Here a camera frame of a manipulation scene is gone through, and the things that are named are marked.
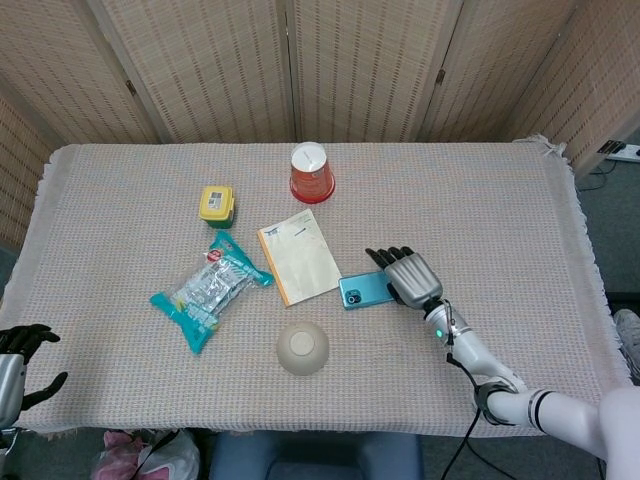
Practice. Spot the teal smartphone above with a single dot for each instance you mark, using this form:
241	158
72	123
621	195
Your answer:
362	290

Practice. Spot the teal snack bag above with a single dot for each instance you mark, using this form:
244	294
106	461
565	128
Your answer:
212	290

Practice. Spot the orange paper cup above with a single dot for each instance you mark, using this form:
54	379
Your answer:
311	175

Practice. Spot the white notebook orange spine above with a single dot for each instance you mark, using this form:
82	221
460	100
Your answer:
300	257

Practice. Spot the pink white plastic bag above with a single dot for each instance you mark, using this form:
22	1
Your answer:
150	457

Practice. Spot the blue seat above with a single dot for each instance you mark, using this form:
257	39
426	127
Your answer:
315	457

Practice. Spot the pink woven tablecloth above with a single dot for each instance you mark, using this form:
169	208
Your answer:
475	210

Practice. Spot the dark screen hinge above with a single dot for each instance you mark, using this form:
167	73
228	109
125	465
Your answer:
131	88
441	76

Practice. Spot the woven folding screen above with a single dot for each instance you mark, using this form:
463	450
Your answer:
210	65

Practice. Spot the beige bowl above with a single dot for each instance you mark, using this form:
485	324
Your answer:
302	347

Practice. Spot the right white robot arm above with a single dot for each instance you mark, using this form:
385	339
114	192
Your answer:
500	370

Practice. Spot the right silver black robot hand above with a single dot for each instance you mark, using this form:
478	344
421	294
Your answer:
412	280

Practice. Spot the grey sneaker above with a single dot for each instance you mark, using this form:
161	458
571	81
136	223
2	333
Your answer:
629	345

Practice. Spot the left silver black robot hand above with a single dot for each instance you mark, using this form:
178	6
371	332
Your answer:
11	380

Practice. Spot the white power strip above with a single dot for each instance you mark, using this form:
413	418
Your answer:
624	151

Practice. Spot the yellow lidded green container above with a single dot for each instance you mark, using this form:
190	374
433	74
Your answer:
216	202

